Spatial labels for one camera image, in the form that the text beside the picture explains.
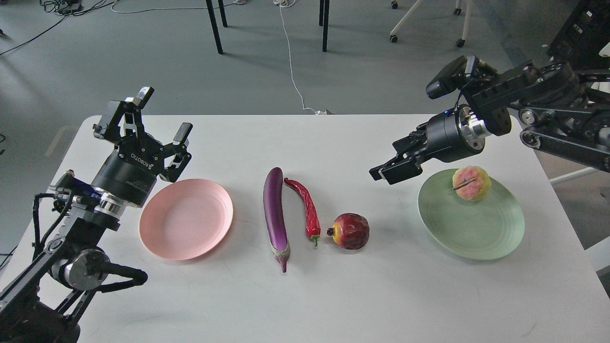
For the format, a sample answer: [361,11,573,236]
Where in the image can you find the purple eggplant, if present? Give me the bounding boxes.
[262,167,291,273]

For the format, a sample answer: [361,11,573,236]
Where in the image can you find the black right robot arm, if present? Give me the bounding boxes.
[369,56,610,184]

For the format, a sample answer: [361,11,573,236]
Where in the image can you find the green plate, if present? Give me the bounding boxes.
[417,169,526,261]

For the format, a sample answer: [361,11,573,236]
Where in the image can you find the dark red pomegranate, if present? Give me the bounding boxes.
[326,213,370,250]

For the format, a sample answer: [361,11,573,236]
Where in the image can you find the red chili pepper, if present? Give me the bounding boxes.
[284,178,322,247]

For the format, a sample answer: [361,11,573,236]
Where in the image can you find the pink plate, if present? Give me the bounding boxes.
[139,178,234,261]

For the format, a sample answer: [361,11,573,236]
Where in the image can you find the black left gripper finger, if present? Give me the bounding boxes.
[155,123,193,182]
[93,87,155,153]

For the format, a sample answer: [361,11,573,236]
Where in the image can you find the white floor cable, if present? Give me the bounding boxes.
[273,0,327,116]

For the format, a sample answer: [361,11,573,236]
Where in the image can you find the black table legs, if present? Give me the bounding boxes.
[205,0,330,55]

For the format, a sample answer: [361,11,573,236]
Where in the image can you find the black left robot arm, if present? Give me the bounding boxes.
[0,87,193,343]

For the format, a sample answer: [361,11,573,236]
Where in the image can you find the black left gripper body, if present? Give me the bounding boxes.
[91,145,159,208]

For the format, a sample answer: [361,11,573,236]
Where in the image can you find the black equipment cart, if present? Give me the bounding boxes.
[547,0,610,70]

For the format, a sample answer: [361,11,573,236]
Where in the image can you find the black floor cables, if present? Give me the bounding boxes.
[0,0,124,57]

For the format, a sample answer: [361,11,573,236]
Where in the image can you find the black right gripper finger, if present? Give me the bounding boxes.
[386,154,423,184]
[369,155,405,182]

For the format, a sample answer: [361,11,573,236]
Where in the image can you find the white office chair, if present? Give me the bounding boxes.
[549,42,610,185]

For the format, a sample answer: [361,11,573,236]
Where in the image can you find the yellow green peach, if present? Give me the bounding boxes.
[452,166,491,202]

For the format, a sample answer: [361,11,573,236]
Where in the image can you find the white chair base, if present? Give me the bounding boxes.
[388,0,474,48]

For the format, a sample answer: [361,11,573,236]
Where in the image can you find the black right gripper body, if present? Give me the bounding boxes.
[392,111,486,163]

